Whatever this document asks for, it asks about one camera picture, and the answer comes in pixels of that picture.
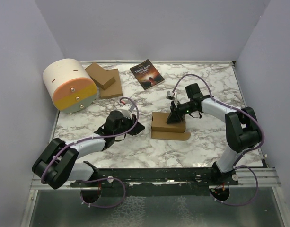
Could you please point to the flat brown cardboard box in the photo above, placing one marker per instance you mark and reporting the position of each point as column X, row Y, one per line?
column 115, row 90

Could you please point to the dark paperback book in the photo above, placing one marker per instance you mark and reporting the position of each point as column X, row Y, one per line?
column 147, row 75

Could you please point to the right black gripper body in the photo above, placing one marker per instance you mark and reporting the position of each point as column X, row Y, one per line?
column 184, row 109

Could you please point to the folded brown cardboard box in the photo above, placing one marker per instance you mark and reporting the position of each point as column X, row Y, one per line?
column 100, row 76

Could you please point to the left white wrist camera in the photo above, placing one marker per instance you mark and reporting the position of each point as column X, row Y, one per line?
column 127, row 109

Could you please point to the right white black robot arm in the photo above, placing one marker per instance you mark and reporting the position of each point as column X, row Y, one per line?
column 243, row 132

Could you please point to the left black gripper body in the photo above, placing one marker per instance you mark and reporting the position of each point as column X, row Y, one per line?
column 127, row 124

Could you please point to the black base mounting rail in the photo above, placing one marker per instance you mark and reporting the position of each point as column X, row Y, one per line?
column 152, row 182

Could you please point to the cream orange cylindrical drawer unit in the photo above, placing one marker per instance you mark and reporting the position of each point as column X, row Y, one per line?
column 69, row 86

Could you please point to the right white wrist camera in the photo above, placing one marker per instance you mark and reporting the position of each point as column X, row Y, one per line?
column 172, row 96

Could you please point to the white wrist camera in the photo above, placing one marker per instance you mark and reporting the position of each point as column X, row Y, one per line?
column 127, row 109
column 172, row 96

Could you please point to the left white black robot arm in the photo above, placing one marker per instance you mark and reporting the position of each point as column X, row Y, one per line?
column 57, row 163

